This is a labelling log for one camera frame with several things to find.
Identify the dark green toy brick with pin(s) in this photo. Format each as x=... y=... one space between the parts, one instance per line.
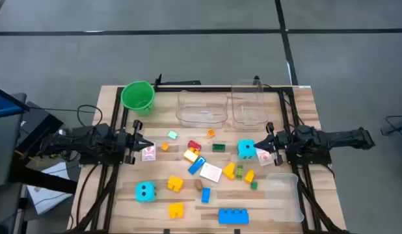
x=218 y=147

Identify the frosted clear plastic tray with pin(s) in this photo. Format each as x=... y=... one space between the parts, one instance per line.
x=284 y=198

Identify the brown cylinder toy brick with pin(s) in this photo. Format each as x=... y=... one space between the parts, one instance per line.
x=198 y=185

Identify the blue monitor screen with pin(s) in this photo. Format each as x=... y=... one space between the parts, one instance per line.
x=6 y=105

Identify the small orange toy block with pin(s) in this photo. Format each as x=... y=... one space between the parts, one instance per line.
x=165 y=147

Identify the orange square toy brick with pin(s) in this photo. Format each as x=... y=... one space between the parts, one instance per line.
x=211 y=133

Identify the lime green toy brick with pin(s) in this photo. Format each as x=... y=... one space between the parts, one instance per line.
x=239 y=171

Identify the pale yellow toy block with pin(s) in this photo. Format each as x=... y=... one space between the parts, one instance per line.
x=190 y=156

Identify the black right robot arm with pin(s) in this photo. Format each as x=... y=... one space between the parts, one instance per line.
x=334 y=138

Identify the tiny green toy brick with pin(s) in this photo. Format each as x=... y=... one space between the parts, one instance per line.
x=254 y=185

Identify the grey desk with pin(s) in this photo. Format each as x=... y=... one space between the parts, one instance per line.
x=6 y=146

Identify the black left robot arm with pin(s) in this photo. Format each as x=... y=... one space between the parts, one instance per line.
x=90 y=139

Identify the large yellow toy block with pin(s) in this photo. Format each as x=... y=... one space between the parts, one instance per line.
x=175 y=183
x=176 y=210

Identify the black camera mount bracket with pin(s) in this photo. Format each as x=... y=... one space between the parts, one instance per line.
x=178 y=83

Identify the red toy brick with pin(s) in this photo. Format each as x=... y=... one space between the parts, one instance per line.
x=194 y=144

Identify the wide clear plastic bin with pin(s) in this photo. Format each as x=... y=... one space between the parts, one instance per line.
x=201 y=110

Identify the black desk crossbar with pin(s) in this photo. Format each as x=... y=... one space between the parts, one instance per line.
x=41 y=180

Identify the green monster face bucket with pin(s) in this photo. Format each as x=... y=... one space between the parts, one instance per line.
x=137 y=96

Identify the narrow clear plastic bin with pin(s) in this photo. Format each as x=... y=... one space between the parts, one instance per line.
x=249 y=107

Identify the orange playing card deck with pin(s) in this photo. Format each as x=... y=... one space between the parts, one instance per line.
x=264 y=159

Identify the white paper sheet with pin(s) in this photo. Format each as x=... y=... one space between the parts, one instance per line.
x=48 y=195

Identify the red playing card deck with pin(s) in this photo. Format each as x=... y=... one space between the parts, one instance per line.
x=149 y=153

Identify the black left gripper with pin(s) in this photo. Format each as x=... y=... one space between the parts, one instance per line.
x=126 y=143

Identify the yellow stepped toy block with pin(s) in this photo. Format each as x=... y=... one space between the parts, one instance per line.
x=229 y=171

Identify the black equipment box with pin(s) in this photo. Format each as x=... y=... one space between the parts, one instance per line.
x=38 y=125

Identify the long blue brick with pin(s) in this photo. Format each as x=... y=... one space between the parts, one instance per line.
x=197 y=165

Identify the small orange yellow brick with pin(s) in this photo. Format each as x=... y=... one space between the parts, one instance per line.
x=196 y=151

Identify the cyan foam die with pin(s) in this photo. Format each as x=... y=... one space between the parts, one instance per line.
x=246 y=149
x=145 y=191

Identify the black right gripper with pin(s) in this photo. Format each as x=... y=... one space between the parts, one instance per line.
x=280 y=143

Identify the large blue toy block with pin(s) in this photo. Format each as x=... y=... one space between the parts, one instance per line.
x=233 y=216

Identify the small mint toy block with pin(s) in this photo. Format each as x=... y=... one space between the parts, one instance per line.
x=172 y=135

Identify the small blue toy block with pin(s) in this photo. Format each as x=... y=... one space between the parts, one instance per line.
x=206 y=195

